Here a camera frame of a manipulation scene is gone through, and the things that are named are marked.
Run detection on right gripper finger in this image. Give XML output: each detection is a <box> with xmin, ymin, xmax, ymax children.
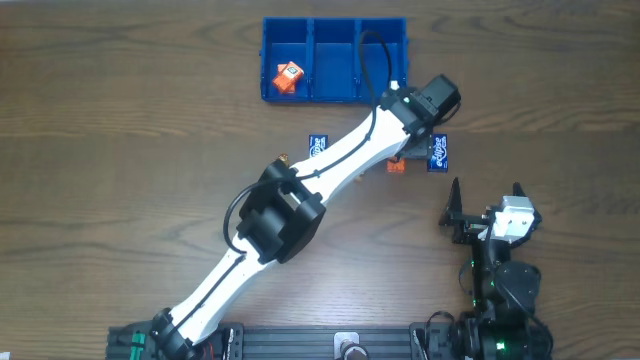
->
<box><xmin>438</xmin><ymin>176</ymin><xmax>464</xmax><ymax>227</ymax></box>
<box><xmin>511</xmin><ymin>181</ymin><xmax>544</xmax><ymax>231</ymax></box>

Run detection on blue candy pack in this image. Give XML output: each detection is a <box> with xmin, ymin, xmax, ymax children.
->
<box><xmin>307</xmin><ymin>133</ymin><xmax>330</xmax><ymax>159</ymax></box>
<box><xmin>426</xmin><ymin>132</ymin><xmax>450</xmax><ymax>174</ymax></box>

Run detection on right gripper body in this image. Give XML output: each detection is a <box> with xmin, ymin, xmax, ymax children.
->
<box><xmin>451</xmin><ymin>213</ymin><xmax>490</xmax><ymax>245</ymax></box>

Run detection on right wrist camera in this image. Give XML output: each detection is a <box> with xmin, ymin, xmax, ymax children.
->
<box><xmin>478</xmin><ymin>195</ymin><xmax>536</xmax><ymax>245</ymax></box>

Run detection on mounting rail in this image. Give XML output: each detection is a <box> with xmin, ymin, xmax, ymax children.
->
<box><xmin>106</xmin><ymin>322</ymin><xmax>454</xmax><ymax>360</ymax></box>

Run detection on blue tray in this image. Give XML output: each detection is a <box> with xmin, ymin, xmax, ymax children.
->
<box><xmin>258</xmin><ymin>16</ymin><xmax>410</xmax><ymax>105</ymax></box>

